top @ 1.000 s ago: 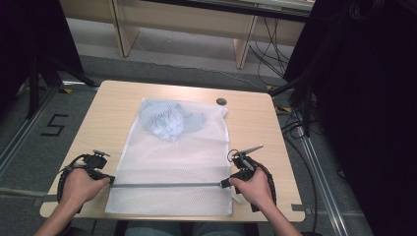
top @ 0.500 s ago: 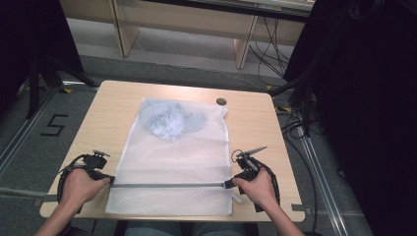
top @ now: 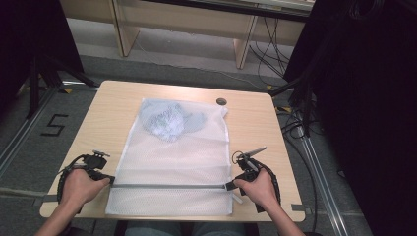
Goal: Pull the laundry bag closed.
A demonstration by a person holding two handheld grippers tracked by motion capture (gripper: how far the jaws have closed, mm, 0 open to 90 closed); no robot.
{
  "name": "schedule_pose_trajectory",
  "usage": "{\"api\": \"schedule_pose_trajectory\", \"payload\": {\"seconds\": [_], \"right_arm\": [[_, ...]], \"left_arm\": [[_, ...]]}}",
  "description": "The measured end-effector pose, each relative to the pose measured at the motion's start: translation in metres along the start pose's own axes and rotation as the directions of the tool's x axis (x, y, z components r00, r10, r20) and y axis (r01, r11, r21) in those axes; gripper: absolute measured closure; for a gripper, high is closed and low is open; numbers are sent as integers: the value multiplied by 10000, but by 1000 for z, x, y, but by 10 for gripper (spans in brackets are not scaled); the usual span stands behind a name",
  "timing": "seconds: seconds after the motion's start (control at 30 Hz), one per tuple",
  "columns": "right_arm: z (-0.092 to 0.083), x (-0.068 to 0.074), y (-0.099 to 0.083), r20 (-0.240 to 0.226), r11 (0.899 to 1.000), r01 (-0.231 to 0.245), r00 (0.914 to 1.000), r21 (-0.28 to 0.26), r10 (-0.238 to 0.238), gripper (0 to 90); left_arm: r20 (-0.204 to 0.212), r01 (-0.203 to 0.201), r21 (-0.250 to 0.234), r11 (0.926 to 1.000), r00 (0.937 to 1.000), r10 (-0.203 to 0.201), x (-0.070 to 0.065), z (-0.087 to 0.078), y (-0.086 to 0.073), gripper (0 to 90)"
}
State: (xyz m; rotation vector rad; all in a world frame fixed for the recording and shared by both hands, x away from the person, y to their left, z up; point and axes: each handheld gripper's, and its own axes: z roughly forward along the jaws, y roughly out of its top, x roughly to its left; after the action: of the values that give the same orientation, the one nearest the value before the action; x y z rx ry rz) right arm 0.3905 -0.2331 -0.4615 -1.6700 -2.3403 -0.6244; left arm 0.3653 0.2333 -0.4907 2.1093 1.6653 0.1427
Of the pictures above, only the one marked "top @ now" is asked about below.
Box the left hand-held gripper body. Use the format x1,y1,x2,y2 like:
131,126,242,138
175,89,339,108
82,149,111,182

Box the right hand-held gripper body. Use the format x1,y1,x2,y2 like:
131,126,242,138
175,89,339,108
231,146,268,183

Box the white mesh laundry bag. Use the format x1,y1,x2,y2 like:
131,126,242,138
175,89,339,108
104,97,244,217

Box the person's right hand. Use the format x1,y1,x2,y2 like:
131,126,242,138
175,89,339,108
232,166,280,211

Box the person's left hand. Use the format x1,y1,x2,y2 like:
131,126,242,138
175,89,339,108
58,168,111,214

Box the person's legs in jeans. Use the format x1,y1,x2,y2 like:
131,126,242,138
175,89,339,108
125,220,248,236

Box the grey-blue garment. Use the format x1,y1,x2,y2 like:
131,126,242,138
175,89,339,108
141,99,208,144

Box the black metal stand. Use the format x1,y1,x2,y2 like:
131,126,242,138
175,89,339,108
268,73,317,139
25,53,100,120

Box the black curtain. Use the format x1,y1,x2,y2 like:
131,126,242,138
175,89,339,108
282,0,417,236
0,0,85,111

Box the light wooden shelf unit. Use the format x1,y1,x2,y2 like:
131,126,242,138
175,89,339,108
58,0,311,70

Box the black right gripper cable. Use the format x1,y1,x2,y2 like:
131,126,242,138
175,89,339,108
255,159,283,214

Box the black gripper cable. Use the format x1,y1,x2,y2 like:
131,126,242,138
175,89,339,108
56,152,89,207
255,159,283,214

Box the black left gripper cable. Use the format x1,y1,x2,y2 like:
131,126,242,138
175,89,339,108
56,152,89,207

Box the aluminium floor rail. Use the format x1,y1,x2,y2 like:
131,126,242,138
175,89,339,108
0,86,62,176
295,125,349,236

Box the bundle of black floor cables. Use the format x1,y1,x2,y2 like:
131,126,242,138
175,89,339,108
248,15,293,81

